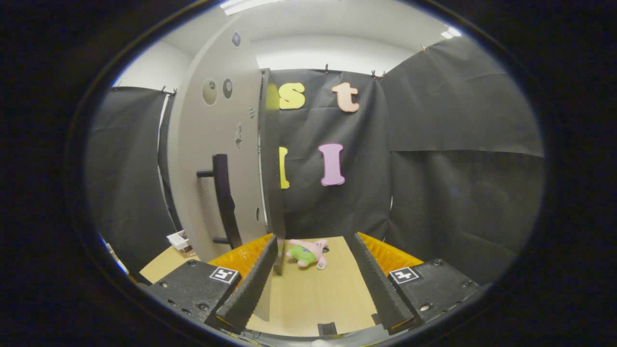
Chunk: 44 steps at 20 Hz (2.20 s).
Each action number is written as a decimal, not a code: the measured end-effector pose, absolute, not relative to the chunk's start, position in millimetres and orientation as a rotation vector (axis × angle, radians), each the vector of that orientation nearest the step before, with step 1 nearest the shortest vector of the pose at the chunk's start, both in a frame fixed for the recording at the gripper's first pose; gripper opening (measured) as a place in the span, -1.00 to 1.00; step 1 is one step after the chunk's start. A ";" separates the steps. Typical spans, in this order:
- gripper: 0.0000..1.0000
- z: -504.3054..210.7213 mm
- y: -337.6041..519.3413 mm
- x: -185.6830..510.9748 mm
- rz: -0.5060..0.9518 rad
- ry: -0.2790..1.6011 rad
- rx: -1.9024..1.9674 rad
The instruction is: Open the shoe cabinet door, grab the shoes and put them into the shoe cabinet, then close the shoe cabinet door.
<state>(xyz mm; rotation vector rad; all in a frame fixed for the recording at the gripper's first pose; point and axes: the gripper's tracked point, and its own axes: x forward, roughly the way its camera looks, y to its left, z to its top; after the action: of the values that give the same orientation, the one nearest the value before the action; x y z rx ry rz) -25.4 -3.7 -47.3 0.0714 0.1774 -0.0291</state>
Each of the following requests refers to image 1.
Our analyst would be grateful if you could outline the beige shoe cabinet door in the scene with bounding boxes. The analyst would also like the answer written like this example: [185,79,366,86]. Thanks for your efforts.
[166,14,273,322]

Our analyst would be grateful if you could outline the white cover book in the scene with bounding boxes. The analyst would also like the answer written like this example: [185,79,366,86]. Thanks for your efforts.
[166,230,191,251]

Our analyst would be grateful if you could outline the long ceiling light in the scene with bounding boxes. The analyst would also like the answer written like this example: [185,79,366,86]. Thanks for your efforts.
[219,0,285,16]

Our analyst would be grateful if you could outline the grey shoe cabinet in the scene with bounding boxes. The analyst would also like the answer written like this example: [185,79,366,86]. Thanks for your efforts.
[259,67,286,276]

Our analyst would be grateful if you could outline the black door handle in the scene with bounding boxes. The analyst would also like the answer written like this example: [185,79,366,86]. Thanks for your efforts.
[196,154,243,250]

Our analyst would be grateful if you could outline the black backdrop cloth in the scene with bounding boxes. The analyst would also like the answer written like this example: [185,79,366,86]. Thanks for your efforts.
[84,36,548,285]

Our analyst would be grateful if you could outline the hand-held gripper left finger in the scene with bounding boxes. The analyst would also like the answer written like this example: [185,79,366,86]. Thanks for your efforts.
[140,234,279,334]

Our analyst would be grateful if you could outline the blue edged white board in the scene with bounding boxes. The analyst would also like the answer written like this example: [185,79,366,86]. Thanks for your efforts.
[99,235,130,275]

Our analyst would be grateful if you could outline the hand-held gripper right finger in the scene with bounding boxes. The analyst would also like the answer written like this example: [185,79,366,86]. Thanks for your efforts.
[348,232,483,331]

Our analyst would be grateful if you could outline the pink green plush toy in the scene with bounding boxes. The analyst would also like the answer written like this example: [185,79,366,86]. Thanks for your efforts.
[286,239,330,269]

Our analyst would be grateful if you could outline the row of black cloth clips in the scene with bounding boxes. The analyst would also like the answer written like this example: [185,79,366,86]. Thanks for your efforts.
[159,44,429,95]

